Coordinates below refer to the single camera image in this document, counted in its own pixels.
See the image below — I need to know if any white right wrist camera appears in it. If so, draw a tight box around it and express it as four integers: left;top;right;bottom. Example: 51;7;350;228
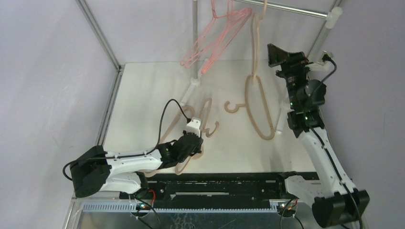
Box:
307;51;333;72

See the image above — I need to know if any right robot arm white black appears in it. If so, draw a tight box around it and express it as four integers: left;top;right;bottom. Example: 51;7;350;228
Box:
267;43;370;228

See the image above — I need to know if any black left camera cable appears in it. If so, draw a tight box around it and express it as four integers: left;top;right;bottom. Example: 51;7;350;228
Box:
63;99;192;181

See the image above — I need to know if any silver clothes rack frame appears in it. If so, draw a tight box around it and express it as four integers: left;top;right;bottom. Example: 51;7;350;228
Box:
175;0;345;135

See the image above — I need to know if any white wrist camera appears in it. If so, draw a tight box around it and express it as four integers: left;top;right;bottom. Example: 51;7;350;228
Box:
185;117;202;135
307;51;333;72

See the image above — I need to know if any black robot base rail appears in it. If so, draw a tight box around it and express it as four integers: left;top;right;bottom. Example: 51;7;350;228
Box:
119;172;304;210

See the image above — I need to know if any left controller board with wires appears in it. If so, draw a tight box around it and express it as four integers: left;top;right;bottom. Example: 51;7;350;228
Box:
128;188;162;229

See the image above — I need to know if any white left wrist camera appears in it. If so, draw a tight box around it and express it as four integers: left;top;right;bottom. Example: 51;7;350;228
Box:
185;117;202;135

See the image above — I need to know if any right controller board with wires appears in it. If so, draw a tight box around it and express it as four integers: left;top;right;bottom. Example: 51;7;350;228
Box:
277;198;304;229

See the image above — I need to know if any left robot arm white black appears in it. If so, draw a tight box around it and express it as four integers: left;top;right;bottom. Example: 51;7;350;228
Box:
67;132;203;199

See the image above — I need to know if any pink wire hanger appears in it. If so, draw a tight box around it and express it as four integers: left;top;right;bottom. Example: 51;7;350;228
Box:
186;0;247;70
201;0;253;75
180;0;233;74

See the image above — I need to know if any black right camera cable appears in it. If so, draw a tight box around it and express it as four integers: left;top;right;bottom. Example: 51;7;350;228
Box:
303;53;364;229

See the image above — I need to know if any black camera cable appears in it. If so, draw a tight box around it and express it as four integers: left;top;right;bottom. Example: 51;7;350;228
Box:
303;53;364;229
63;99;192;181

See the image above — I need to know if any controller board with wires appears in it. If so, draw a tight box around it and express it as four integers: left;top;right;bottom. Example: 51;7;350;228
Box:
277;198;304;229
128;188;162;229

